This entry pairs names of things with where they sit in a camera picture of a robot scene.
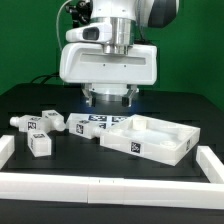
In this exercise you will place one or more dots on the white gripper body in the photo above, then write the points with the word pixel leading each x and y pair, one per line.
pixel 87 63

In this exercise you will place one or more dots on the white square tabletop part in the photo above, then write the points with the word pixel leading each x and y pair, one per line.
pixel 150 138

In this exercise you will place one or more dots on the paper sheet with tags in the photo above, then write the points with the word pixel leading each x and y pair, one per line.
pixel 104 121

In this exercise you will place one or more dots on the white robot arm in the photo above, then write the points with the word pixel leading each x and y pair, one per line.
pixel 127 17

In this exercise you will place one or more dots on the white right fence bar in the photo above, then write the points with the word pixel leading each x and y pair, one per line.
pixel 210 164

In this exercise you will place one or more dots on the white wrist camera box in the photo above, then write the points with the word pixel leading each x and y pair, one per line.
pixel 99 32

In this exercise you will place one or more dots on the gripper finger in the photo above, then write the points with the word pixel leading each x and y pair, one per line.
pixel 90 99
pixel 128 97

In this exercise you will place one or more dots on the white left fence bar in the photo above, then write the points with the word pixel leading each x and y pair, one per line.
pixel 7 148

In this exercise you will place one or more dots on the white fence bar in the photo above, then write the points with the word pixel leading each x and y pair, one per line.
pixel 92 190
pixel 7 148
pixel 210 164

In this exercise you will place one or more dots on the black camera stand pole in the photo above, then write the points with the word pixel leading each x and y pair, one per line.
pixel 80 12

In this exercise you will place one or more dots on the white front fence bar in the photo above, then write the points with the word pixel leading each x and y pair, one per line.
pixel 92 190

